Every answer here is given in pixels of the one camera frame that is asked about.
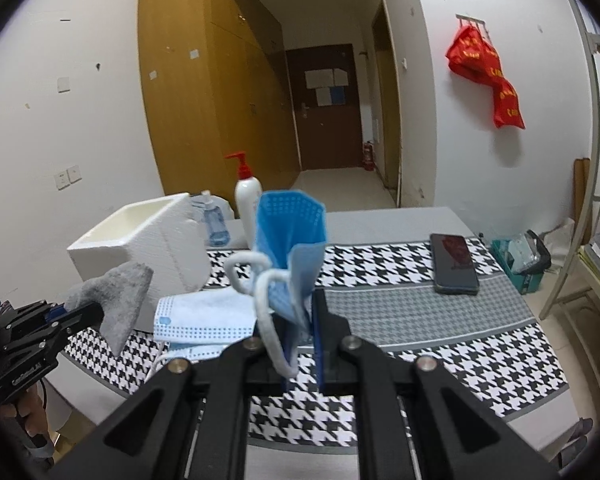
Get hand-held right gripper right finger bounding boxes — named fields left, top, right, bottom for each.
left=311, top=289, right=562, bottom=480

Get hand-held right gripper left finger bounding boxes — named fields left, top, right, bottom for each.
left=47, top=319, right=287, bottom=480

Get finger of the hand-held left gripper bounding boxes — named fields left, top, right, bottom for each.
left=0, top=300, right=67, bottom=335
left=7, top=303, right=106, bottom=358

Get grey cloth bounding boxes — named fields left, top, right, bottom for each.
left=62, top=262, right=155, bottom=356

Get pale face mask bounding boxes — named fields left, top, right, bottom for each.
left=152, top=290, right=261, bottom=362

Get white foam box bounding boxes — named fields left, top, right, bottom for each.
left=66, top=192, right=211, bottom=332

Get person's left hand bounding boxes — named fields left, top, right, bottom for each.
left=0, top=389, right=51, bottom=453

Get houndstooth bed sheet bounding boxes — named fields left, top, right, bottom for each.
left=45, top=205, right=583, bottom=461

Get clear blue sanitizer bottle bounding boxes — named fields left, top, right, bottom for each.
left=192, top=190, right=231, bottom=247

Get white red pump bottle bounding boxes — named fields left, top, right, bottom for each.
left=224, top=151, right=265, bottom=248

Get black phone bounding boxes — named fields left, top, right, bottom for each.
left=430, top=232, right=481, bottom=296

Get dark brown entrance door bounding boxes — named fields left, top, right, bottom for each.
left=285, top=43, right=363, bottom=171

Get teal storage basket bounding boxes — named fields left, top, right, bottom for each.
left=490, top=230, right=552, bottom=295

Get wooden wardrobe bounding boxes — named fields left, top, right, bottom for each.
left=137, top=0, right=301, bottom=211

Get light wooden side door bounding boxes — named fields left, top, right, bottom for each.
left=370, top=0, right=402, bottom=191

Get large white paper notice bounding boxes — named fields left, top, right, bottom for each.
left=305, top=69, right=349, bottom=88

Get wooden boards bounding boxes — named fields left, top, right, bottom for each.
left=572, top=158, right=592, bottom=233

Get red plastic bag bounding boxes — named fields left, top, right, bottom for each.
left=446, top=26, right=503, bottom=83
left=489, top=76, right=526, bottom=131

